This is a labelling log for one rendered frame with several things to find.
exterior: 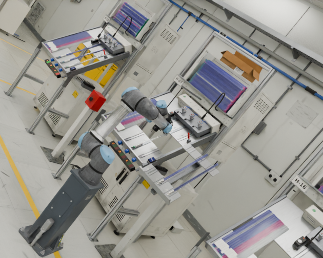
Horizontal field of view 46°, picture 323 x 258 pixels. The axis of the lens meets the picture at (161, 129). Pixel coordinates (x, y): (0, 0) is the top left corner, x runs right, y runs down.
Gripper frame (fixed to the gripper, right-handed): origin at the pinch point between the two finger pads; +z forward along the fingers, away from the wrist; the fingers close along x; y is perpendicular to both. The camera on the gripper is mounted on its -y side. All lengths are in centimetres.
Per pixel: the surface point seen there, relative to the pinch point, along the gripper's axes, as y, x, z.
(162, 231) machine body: -32, -21, 100
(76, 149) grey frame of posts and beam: -64, 49, 16
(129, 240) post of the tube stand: -68, -46, 31
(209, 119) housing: 38.6, -10.4, 0.8
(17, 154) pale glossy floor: -109, 71, 9
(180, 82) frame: 46, 43, -1
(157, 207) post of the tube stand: -40, -46, 12
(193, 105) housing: 38.1, 11.6, 0.7
